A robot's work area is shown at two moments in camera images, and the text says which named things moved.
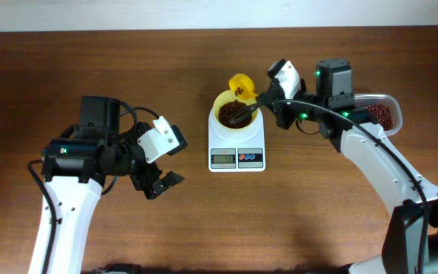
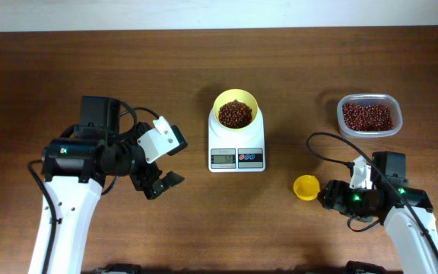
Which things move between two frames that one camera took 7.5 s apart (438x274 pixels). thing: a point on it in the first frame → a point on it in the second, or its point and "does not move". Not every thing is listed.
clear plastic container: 386,107 does not move
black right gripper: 285,119 → 335,197
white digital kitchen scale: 236,150 does not move
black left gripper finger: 169,180 does not move
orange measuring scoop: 242,86 → 306,187
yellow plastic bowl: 235,112 does not move
